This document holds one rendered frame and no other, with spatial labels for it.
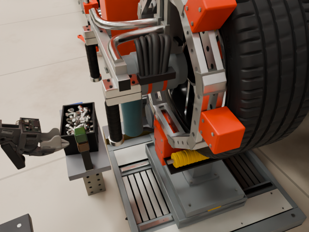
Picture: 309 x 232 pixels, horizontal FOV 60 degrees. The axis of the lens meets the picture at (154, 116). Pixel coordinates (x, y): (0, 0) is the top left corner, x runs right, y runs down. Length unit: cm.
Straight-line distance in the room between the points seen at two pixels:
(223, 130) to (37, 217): 120
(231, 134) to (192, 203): 68
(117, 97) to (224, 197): 82
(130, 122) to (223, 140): 54
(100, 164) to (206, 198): 51
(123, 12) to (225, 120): 80
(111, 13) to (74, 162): 67
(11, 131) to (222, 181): 96
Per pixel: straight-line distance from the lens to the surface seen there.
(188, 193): 131
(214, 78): 65
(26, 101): 236
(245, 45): 65
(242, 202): 144
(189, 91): 100
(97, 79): 103
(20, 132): 83
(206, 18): 62
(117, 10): 130
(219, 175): 139
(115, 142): 77
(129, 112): 107
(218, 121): 66
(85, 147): 101
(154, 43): 64
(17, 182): 179
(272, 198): 158
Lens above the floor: 132
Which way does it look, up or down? 42 degrees down
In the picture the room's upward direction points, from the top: straight up
